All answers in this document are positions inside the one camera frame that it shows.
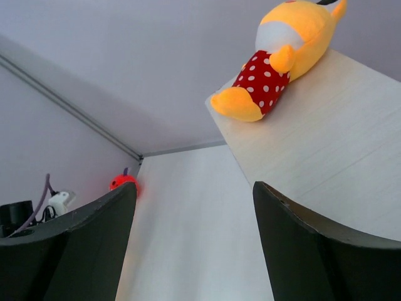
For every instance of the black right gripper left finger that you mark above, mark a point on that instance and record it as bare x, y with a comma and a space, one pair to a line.
77, 256

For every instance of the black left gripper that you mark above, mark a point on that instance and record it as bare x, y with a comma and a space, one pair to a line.
14, 215

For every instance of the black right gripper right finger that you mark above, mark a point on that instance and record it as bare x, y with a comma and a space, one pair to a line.
311, 257

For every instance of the yellow plush polka-dot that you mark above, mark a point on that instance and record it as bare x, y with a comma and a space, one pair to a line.
290, 40

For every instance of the white two-tier shelf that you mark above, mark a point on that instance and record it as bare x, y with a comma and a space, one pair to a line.
332, 144

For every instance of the red shark plush far left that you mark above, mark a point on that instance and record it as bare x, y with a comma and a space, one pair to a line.
123, 178

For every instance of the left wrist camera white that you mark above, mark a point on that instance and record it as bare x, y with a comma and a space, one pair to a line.
61, 201

